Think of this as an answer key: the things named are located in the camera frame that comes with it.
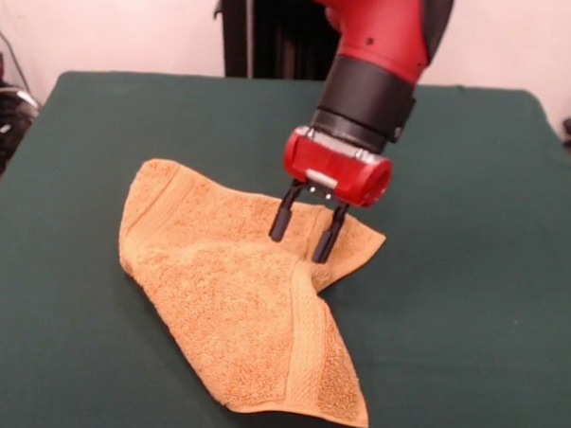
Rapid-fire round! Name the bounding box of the orange terry towel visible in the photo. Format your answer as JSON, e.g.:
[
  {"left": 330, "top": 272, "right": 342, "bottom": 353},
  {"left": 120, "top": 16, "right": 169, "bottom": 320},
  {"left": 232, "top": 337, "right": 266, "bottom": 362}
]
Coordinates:
[{"left": 110, "top": 156, "right": 391, "bottom": 428}]

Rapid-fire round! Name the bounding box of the black cable heap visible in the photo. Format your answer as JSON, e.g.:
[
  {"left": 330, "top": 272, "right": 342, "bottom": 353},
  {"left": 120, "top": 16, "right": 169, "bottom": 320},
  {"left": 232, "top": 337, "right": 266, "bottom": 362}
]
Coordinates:
[{"left": 0, "top": 16, "right": 45, "bottom": 208}]

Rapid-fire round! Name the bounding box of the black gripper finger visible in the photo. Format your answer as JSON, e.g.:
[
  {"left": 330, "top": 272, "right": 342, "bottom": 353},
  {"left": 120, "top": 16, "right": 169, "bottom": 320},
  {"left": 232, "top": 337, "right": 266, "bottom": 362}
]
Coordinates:
[
  {"left": 310, "top": 200, "right": 350, "bottom": 267},
  {"left": 268, "top": 177, "right": 311, "bottom": 245}
]

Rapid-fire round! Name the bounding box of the dark green tablecloth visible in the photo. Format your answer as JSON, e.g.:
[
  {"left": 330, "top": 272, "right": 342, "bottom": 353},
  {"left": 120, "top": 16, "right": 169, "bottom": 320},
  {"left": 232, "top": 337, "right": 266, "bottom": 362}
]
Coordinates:
[{"left": 0, "top": 66, "right": 571, "bottom": 428}]

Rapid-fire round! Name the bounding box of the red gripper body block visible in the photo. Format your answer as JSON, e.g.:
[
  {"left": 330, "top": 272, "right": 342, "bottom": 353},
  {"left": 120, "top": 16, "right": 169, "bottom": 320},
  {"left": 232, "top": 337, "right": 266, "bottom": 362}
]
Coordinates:
[{"left": 280, "top": 124, "right": 396, "bottom": 210}]

